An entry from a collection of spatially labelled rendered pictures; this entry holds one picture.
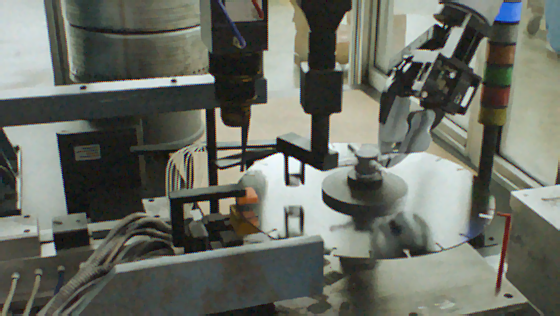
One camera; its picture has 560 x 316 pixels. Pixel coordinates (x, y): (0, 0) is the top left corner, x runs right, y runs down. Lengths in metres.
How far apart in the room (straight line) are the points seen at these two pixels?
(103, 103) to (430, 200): 0.45
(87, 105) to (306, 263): 0.43
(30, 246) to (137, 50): 0.56
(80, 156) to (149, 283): 0.55
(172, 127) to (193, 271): 0.87
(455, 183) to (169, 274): 0.44
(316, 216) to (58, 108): 0.38
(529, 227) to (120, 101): 0.59
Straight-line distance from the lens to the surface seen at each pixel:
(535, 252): 1.08
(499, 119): 1.16
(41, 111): 1.04
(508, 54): 1.13
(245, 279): 0.73
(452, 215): 0.91
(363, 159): 0.92
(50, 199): 1.44
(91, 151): 1.23
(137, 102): 1.05
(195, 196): 0.87
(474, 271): 1.00
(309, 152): 0.87
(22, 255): 1.04
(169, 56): 1.48
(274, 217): 0.88
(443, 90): 0.92
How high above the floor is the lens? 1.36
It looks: 26 degrees down
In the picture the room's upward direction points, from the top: 3 degrees clockwise
